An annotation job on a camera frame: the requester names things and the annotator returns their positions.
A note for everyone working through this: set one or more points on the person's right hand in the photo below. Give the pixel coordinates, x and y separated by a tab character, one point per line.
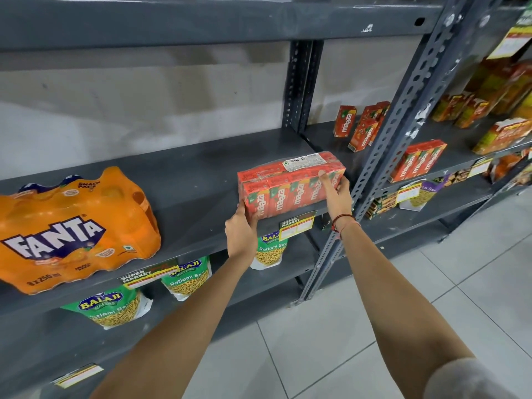
341	201

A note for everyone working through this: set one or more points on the person's left hand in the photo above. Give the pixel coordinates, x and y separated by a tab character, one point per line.
243	238

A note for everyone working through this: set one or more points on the red Maaza carton multipack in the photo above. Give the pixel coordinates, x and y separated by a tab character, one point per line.
287	186

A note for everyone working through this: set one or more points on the orange Fanta bottle pack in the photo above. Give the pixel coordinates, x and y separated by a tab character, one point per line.
75	232

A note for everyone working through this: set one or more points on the grey metal shelving rack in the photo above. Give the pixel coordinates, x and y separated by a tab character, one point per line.
166	20

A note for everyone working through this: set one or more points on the person's left forearm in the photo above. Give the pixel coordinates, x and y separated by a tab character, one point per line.
178	336

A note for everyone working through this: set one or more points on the person's right forearm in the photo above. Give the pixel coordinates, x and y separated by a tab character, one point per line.
395	295

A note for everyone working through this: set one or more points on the person's right white sleeve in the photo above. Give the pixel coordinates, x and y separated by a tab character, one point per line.
465	382

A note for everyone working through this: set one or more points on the red thread wristband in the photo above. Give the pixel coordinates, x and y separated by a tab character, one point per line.
343	218

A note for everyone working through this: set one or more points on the green snack packet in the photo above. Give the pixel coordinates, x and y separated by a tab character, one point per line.
108	309
187	282
270	253
434	191

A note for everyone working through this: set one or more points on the dark gold snack packets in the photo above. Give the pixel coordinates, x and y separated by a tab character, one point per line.
380	206

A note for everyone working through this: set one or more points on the small yellow price label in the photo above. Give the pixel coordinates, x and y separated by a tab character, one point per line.
480	168
511	43
409	191
79	376
149	277
297	226

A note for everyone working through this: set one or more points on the grey metal side rack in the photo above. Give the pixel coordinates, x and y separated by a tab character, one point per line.
328	145

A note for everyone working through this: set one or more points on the red three-carton pack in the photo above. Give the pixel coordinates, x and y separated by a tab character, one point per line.
417	162

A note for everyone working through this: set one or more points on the orange wrapped carton pack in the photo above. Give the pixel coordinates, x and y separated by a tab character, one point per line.
501	137

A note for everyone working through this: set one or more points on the row of orange green cartons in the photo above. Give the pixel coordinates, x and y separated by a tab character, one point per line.
490	95

